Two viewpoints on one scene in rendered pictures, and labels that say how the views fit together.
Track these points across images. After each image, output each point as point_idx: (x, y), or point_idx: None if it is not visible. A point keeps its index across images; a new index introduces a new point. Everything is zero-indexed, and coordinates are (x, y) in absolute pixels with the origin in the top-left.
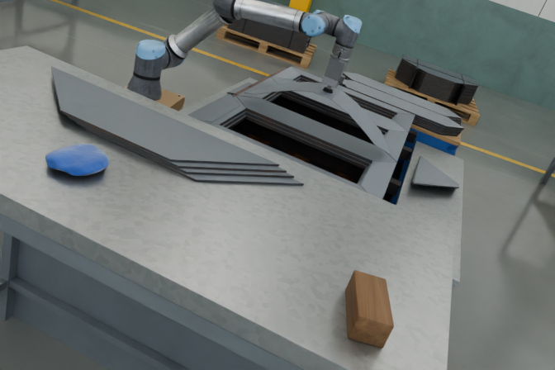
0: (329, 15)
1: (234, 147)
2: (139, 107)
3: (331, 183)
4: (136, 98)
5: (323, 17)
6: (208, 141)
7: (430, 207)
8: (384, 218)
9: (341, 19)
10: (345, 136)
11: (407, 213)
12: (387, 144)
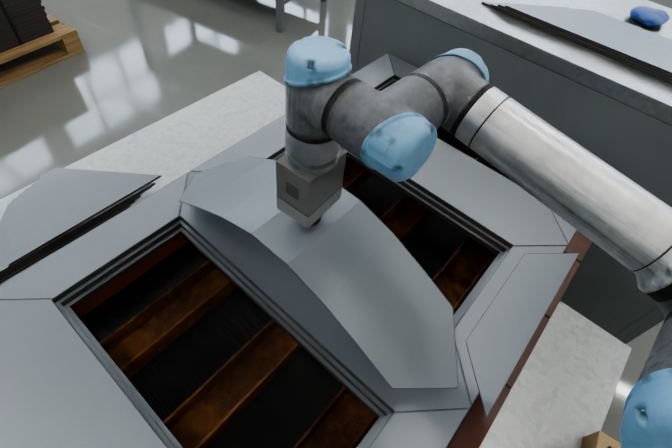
0: (386, 94)
1: (546, 19)
2: (648, 59)
3: (452, 3)
4: (660, 93)
5: (434, 62)
6: (570, 24)
7: (167, 153)
8: None
9: (351, 76)
10: (242, 244)
11: None
12: (141, 228)
